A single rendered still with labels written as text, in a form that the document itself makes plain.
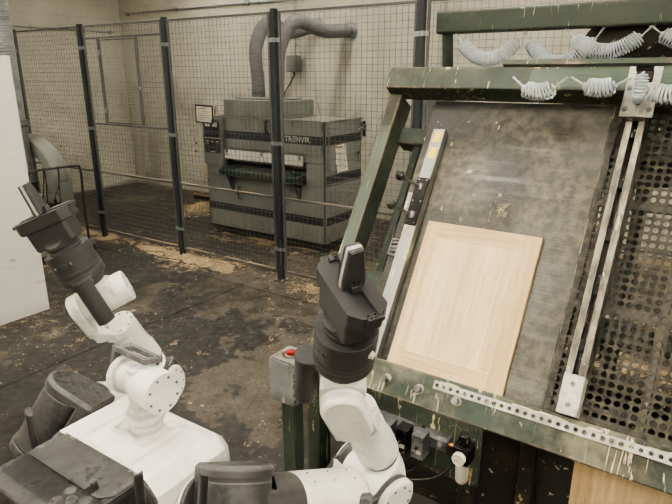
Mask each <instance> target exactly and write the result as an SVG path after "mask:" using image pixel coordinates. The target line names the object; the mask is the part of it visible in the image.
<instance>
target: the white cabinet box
mask: <svg viewBox="0 0 672 504"><path fill-rule="evenodd" d="M27 182H29V176H28V170H27V164H26V157H25V151H24V145H23V139H22V132H21V126H20V120H19V114H18V107H17V101H16V95H15V89H14V82H13V76H12V70H11V64H10V57H9V56H5V55H0V325H3V324H6V323H9V322H12V321H15V320H18V319H21V318H24V317H27V316H30V315H33V314H36V313H39V312H41V311H44V310H47V309H50V308H49V301H48V295H47V289H46V282H45V276H44V270H43V264H42V257H41V253H38V252H37V251H36V249H35V248H34V246H33V245H32V244H31V242H30V241H29V239H28V238H27V236H26V237H20V236H19V234H18V233H17V231H16V230H15V231H13V229H12V228H13V227H14V226H16V225H18V224H20V222H21V221H23V220H25V219H27V218H29V217H31V216H33V215H32V214H31V211H30V209H29V207H28V206H27V204H26V202H25V200H24V199H23V197H22V195H21V193H20V192H19V190H18V187H19V186H21V185H23V184H25V183H27Z"/></svg>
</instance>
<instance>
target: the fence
mask: <svg viewBox="0 0 672 504"><path fill-rule="evenodd" d="M435 131H440V132H442V134H441V137H440V141H439V143H435V142H432V141H433V138H434V134H435ZM447 136H448V133H447V132H446V130H445V129H434V130H433V133H432V137H431V140H430V143H429V146H428V150H427V153H426V156H425V159H424V163H423V166H422V169H421V172H420V176H419V177H422V178H429V179H430V180H429V184H428V187H427V190H426V193H425V197H424V200H423V203H422V207H421V210H420V213H419V217H418V220H417V223H416V225H415V226H414V225H408V224H405V225H404V228H403V231H402V234H401V238H400V241H399V244H398V247H397V251H396V254H395V257H394V260H393V264H392V267H391V270H390V274H389V277H388V280H387V283H386V287H385V290H384V293H383V297H384V298H385V300H386V301H387V309H386V315H385V316H386V317H385V320H383V323H382V325H381V327H379V337H378V344H377V350H376V356H375V357H377V358H381V355H382V352H383V348H384V345H385V342H386V339H387V335H388V332H389V329H390V325H391V322H392V319H393V315H394V312H395V309H396V305H397V302H398V299H399V295H400V292H401V289H402V285H403V282H404V279H405V275H406V272H407V269H408V265H409V262H410V259H411V256H412V252H413V249H414V246H415V242H416V239H417V236H418V232H419V229H420V226H421V222H422V219H423V216H424V212H425V209H426V206H427V202H428V199H429V196H430V192H431V189H432V186H433V182H434V179H435V176H436V173H437V169H438V166H439V163H440V159H441V156H442V153H443V149H444V146H445V143H446V139H447ZM430 147H437V151H436V154H435V157H434V158H427V157H428V154H429V151H430Z"/></svg>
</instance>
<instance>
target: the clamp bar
mask: <svg viewBox="0 0 672 504"><path fill-rule="evenodd" d="M663 69H664V66H636V67H630V71H629V75H628V78H629V77H631V76H632V77H633V78H632V79H630V80H628V81H627V84H626V88H625V92H624V96H623V100H622V104H621V108H620V112H619V117H627V119H626V123H625V128H624V132H623V136H622V140H621V144H620V148H619V152H618V157H617V161H616V165H615V169H614V173H613V177H612V181H611V185H610V190H609V194H608V198H607V202H606V206H605V210H604V214H603V218H602V223H601V227H600V231H599V235H598V239H597V243H596V247H595V252H594V256H593V260H592V264H591V268H590V272H589V276H588V280H587V285H586V289H585V293H584V297H583V301H582V305H581V309H580V314H579V318H578V322H577V326H576V330H575V334H574V338H573V342H572V347H571V351H570V355H569V359H568V363H567V367H566V371H565V373H564V377H563V381H562V386H561V390H560V394H559V398H558V402H557V406H556V410H555V411H556V412H558V413H560V414H564V415H567V416H570V417H573V418H577V419H579V418H580V413H581V409H582V405H583V401H584V396H585V392H586V388H587V384H588V378H589V374H590V369H591V365H592V361H593V357H594V353H595V348H596V344H597V340H598V336H599V331H600V327H601V323H602V318H603V314H604V310H605V306H606V301H607V297H608V293H609V288H610V284H611V280H612V276H613V271H614V267H615V263H616V259H617V254H618V250H619V246H620V242H621V237H622V233H623V229H624V224H625V220H626V216H627V212H628V207H629V203H630V199H631V195H632V190H633V186H634V182H635V178H636V173H637V169H638V165H639V160H640V156H641V152H642V148H643V143H644V139H645V135H646V131H647V126H648V122H649V118H652V116H653V112H654V107H655V102H654V101H655V100H654V101H653V102H650V99H649V100H646V96H647V95H648V94H647V95H646V94H645V93H646V90H647V86H650V87H652V86H653V85H654V84H655V83H657V85H658V83H660V82H661V78H662V73H663ZM637 71H643V72H641V74H637ZM645 71H654V72H655V73H654V77H653V82H648V81H649V80H647V79H649V78H650V77H644V76H648V74H645ZM636 74H637V75H636ZM636 76H637V77H636ZM635 77H636V78H635ZM635 79H636V80H635ZM657 85H656V86H657Z"/></svg>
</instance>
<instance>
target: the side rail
mask: <svg viewBox="0 0 672 504"><path fill-rule="evenodd" d="M410 109H411V106H410V105H409V104H408V102H407V101H406V100H405V99H404V97H403V96H402V94H401V95H391V94H390V96H389V99H388V102H387V105H386V108H385V112H384V115H383V118H382V121H381V124H380V127H379V130H378V133H377V136H376V139H375V142H374V145H373V148H372V152H371V155H370V158H369V161H368V164H367V167H366V170H365V173H364V176H363V179H362V182H361V185H360V188H359V191H358V195H357V198H356V201H355V204H354V207H353V210H352V213H351V216H350V219H349V222H348V225H347V228H346V231H345V235H344V238H343V241H342V244H341V247H340V250H339V253H340V254H343V250H344V246H345V245H348V244H352V243H355V242H360V244H361V245H362V246H363V248H364V249H365V251H366V248H367V245H368V242H369V238H370V235H371V232H372V229H373V226H374V223H375V219H376V216H377V213H378V210H379V207H380V204H381V201H382V197H383V194H384V191H385V188H386V185H387V182H388V178H389V175H390V172H391V169H392V166H393V163H394V159H395V156H396V153H397V150H398V147H399V144H398V140H399V137H400V134H401V131H402V128H405V125H406V122H407V118H408V115H409V112H410Z"/></svg>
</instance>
